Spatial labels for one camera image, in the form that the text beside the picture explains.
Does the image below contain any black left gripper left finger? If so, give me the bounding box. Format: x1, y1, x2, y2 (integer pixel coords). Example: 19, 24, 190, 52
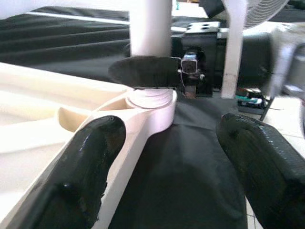
22, 115, 127, 229

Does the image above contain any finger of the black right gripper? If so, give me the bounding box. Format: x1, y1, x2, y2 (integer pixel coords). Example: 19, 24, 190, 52
108, 56, 182, 89

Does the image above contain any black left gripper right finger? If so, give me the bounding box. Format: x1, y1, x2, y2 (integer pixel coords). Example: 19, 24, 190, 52
215, 113, 305, 229

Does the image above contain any white plastic table leg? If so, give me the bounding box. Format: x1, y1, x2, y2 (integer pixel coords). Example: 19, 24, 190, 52
124, 0, 174, 110

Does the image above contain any white plastic table top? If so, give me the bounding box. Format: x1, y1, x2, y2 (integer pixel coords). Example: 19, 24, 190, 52
0, 62, 178, 229

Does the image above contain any black metal table leg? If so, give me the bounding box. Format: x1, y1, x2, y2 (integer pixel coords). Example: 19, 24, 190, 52
258, 94, 275, 122

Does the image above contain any black tablecloth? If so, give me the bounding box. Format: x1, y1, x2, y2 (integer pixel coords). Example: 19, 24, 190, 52
0, 6, 258, 229

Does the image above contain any white tape strip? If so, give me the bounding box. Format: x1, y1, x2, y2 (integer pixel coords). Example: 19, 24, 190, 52
23, 10, 131, 25

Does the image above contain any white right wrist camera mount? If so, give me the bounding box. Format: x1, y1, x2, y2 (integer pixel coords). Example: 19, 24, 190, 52
220, 0, 251, 99

